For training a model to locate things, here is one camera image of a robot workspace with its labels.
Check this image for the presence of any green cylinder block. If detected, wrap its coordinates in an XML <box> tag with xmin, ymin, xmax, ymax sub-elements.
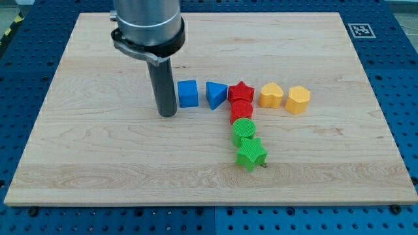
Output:
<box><xmin>231</xmin><ymin>117</ymin><xmax>256</xmax><ymax>147</ymax></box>

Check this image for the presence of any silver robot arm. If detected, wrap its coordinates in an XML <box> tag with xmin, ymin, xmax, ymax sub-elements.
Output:
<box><xmin>111</xmin><ymin>0</ymin><xmax>185</xmax><ymax>67</ymax></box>

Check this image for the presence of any blue triangle block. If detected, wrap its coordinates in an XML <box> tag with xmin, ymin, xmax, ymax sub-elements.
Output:
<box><xmin>206</xmin><ymin>82</ymin><xmax>228</xmax><ymax>110</ymax></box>

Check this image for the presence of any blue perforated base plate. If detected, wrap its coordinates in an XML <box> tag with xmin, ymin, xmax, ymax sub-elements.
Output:
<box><xmin>1</xmin><ymin>0</ymin><xmax>417</xmax><ymax>234</ymax></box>

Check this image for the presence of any yellow hexagon block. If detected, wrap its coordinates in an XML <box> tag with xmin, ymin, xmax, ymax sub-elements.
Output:
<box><xmin>285</xmin><ymin>86</ymin><xmax>311</xmax><ymax>114</ymax></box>

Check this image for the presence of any red star block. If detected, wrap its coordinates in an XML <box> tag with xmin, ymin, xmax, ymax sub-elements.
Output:
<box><xmin>227</xmin><ymin>81</ymin><xmax>255</xmax><ymax>104</ymax></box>

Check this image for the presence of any black bolt front left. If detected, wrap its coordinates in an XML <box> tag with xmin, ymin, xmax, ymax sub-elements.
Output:
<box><xmin>27</xmin><ymin>207</ymin><xmax>39</xmax><ymax>217</ymax></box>

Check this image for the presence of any yellow heart block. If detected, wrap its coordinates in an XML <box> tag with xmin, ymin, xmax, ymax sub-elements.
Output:
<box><xmin>259</xmin><ymin>82</ymin><xmax>284</xmax><ymax>108</ymax></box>

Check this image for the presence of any green star block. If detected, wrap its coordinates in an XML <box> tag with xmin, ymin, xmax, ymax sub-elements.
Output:
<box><xmin>236</xmin><ymin>137</ymin><xmax>268</xmax><ymax>172</ymax></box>

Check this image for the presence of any black bolt front right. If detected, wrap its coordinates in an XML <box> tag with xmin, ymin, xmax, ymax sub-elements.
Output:
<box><xmin>389</xmin><ymin>204</ymin><xmax>402</xmax><ymax>215</ymax></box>

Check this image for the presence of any white fiducial marker tag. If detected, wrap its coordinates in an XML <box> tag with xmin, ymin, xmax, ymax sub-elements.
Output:
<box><xmin>348</xmin><ymin>23</ymin><xmax>376</xmax><ymax>39</ymax></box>

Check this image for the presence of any blue cube block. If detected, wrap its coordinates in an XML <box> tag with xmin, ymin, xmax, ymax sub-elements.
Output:
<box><xmin>177</xmin><ymin>80</ymin><xmax>199</xmax><ymax>108</ymax></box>

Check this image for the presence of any red cylinder block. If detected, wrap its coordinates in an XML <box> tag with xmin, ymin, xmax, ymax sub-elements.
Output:
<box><xmin>230</xmin><ymin>100</ymin><xmax>253</xmax><ymax>125</ymax></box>

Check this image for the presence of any black bolt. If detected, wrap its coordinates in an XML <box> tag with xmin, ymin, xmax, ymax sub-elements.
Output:
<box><xmin>27</xmin><ymin>207</ymin><xmax>39</xmax><ymax>217</ymax></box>
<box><xmin>389</xmin><ymin>204</ymin><xmax>402</xmax><ymax>215</ymax></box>

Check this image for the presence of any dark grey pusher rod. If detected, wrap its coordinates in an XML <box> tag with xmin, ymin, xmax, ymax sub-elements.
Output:
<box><xmin>147</xmin><ymin>58</ymin><xmax>177</xmax><ymax>117</ymax></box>

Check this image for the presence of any light wooden board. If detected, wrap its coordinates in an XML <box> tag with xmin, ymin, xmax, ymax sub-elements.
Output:
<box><xmin>5</xmin><ymin>12</ymin><xmax>417</xmax><ymax>207</ymax></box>

